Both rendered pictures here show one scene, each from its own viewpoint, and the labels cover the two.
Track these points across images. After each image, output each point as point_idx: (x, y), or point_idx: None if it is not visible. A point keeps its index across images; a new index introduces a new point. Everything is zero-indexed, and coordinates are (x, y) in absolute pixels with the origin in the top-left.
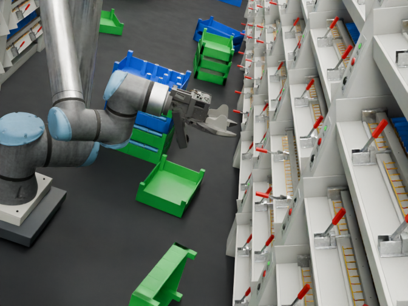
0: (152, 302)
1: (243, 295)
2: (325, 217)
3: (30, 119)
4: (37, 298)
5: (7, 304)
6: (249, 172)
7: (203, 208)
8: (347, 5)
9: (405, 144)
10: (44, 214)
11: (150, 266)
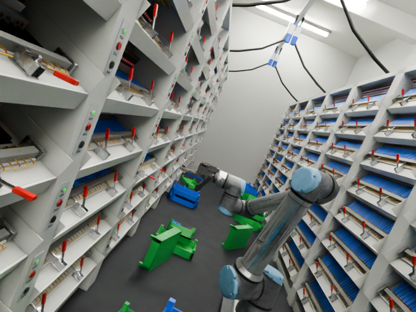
0: (174, 226)
1: (125, 225)
2: None
3: (269, 270)
4: (206, 280)
5: (217, 280)
6: (56, 291)
7: None
8: (184, 85)
9: None
10: (223, 309)
11: (152, 283)
